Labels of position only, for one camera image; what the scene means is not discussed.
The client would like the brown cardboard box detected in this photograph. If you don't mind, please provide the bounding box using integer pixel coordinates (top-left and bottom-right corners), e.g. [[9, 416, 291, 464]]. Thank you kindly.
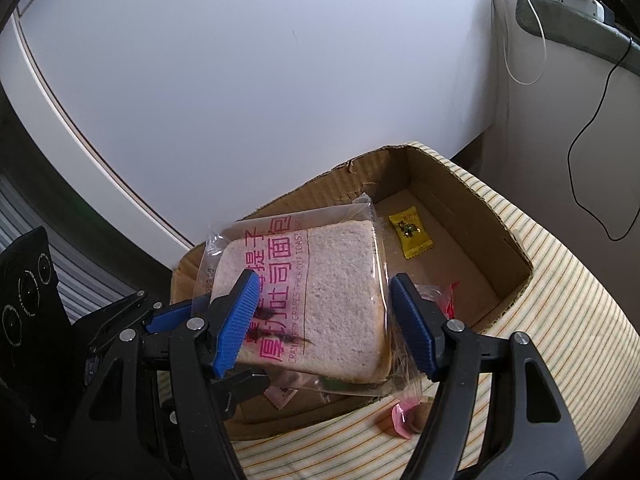
[[170, 144, 535, 439]]

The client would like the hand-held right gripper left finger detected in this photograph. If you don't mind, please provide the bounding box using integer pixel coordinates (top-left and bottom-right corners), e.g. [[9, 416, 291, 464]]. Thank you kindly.
[[55, 269, 263, 480]]

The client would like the pale pink snack packet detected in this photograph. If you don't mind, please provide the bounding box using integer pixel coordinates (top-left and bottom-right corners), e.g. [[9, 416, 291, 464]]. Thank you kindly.
[[264, 384, 297, 407]]

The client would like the white wardrobe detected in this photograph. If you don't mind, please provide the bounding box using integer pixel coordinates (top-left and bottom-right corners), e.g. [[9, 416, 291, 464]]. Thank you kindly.
[[0, 0, 502, 252]]

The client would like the black cable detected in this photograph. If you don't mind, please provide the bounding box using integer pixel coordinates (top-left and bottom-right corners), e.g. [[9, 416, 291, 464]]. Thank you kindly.
[[569, 30, 640, 242]]

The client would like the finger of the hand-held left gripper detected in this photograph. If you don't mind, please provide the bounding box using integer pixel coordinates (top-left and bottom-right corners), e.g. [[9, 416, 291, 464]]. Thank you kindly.
[[209, 366, 272, 422], [74, 290, 195, 357]]

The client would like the grey-green padded ledge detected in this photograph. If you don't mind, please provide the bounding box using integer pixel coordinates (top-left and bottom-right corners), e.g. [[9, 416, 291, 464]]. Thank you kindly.
[[515, 0, 640, 73]]

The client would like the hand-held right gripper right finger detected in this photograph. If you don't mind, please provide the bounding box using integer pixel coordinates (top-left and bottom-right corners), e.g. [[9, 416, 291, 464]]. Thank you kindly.
[[389, 272, 586, 480]]

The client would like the sliced bread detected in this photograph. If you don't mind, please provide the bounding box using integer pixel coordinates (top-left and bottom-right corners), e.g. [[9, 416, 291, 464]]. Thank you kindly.
[[197, 192, 427, 397]]

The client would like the white cable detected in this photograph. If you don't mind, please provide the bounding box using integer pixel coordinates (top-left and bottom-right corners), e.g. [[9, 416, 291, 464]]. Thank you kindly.
[[501, 0, 547, 86]]

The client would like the pink candy packet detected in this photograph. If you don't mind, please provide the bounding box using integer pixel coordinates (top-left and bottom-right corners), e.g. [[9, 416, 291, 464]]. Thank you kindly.
[[391, 399, 427, 439]]

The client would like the yellow candy packet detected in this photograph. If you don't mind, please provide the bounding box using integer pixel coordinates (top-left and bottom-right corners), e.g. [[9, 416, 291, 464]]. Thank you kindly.
[[388, 205, 436, 260]]

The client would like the grey slatted panel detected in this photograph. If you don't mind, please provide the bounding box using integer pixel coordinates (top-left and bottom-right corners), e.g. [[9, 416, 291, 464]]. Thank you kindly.
[[0, 174, 142, 322]]

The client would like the brown pastry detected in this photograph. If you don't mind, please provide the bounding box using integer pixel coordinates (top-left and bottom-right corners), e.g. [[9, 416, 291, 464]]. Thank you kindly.
[[414, 281, 461, 322]]

